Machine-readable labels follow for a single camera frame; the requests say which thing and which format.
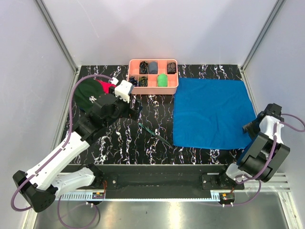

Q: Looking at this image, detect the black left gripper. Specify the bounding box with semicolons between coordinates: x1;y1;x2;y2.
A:
104;86;142;128

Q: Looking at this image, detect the teal plastic knife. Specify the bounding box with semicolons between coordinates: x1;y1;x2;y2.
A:
138;123;172;148

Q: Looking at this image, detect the bright blue napkin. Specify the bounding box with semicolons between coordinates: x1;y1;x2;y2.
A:
173;78;256;150

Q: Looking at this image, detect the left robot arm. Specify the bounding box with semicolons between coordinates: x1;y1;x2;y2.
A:
13;94;142;212

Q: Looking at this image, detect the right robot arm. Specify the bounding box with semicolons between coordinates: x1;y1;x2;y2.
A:
216;109;290;189

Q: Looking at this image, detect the yellow floral rolled cloth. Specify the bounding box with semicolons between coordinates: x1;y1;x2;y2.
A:
138;76;148;87

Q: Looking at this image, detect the navy striped rolled cloth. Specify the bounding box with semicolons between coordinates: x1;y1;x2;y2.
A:
129;76;138;87

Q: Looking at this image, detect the green rolled cloth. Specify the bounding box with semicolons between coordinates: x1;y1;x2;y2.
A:
157;73;168;87

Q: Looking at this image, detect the dark floral rolled cloth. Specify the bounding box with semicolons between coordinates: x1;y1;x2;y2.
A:
139;61;149;74

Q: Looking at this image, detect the pink folded cloth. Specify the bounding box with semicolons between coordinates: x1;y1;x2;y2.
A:
96;80;116;94

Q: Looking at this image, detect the pink divided organizer box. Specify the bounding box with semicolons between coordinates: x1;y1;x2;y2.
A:
126;59;179;95

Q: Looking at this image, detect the grey rolled cloth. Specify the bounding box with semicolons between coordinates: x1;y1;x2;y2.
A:
148;61;158;74

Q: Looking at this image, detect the brown patterned rolled cloth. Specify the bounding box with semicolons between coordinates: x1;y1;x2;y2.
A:
167;62;177;74

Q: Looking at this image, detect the dark green baseball cap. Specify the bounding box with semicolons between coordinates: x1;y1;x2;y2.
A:
73;78;104;112

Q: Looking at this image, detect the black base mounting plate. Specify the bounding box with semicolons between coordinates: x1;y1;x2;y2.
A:
75;164;245;198

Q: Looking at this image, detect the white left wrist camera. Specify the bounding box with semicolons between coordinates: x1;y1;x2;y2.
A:
114;80;134;103

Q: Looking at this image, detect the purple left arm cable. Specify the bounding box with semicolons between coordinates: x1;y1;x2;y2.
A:
11;74;119;229

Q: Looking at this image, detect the aluminium frame rail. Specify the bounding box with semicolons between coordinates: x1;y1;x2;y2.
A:
34;0;78;73

